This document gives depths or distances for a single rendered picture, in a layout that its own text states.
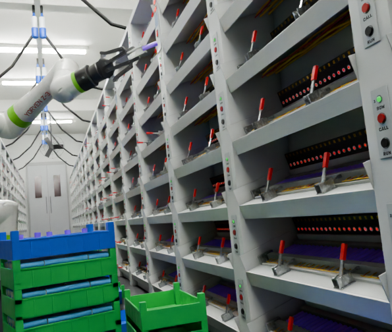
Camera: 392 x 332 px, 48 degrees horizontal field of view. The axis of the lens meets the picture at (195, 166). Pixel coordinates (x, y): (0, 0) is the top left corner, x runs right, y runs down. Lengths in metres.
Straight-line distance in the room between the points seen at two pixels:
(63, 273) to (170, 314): 0.33
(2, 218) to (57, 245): 0.86
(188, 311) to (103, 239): 0.33
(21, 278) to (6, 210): 0.89
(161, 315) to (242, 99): 0.71
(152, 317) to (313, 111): 0.74
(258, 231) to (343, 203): 0.51
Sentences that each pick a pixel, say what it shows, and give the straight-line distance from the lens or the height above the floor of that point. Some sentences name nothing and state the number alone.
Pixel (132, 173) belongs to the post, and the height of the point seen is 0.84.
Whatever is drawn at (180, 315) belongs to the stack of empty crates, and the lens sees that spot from 1.38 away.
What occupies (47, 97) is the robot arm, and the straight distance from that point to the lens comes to 2.06.
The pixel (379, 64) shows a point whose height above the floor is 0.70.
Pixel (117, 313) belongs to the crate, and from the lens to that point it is 1.43.
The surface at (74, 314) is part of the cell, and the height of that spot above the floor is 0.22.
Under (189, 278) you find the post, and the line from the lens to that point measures 2.07.
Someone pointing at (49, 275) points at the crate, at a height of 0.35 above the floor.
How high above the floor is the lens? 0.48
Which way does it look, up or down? 6 degrees up
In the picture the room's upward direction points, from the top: 5 degrees counter-clockwise
